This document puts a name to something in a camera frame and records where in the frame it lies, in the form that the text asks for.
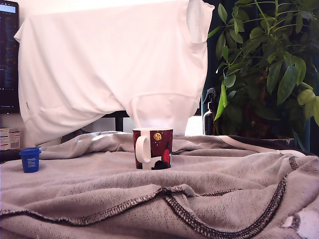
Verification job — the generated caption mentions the blue coffee capsule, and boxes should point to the blue coffee capsule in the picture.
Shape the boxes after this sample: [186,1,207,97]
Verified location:
[18,146,42,174]

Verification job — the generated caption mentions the red patterned coffee mug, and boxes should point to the red patterned coffee mug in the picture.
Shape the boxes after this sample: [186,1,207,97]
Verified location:
[132,127,174,170]

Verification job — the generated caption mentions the black monitor stand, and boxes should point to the black monitor stand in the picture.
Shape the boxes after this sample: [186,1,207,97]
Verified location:
[102,111,130,132]

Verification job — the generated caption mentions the black spray bottle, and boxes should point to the black spray bottle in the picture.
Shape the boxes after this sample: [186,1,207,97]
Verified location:
[202,87,217,136]

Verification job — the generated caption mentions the white draped cloth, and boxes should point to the white draped cloth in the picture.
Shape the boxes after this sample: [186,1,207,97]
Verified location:
[13,0,215,147]

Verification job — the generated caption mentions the grey knitted cloth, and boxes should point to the grey knitted cloth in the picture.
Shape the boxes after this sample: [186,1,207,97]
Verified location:
[0,130,319,239]

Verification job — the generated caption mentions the dark square plant pot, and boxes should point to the dark square plant pot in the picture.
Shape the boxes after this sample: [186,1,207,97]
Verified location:
[233,102,296,140]

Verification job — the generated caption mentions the green leafy houseplant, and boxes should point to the green leafy houseplant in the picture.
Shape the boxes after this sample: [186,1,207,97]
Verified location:
[207,0,319,140]

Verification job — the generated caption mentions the white barcode carton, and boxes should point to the white barcode carton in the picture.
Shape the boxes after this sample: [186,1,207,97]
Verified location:
[0,127,21,151]

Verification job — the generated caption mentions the black computer monitor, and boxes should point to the black computer monitor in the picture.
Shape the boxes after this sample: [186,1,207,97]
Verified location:
[0,0,20,115]

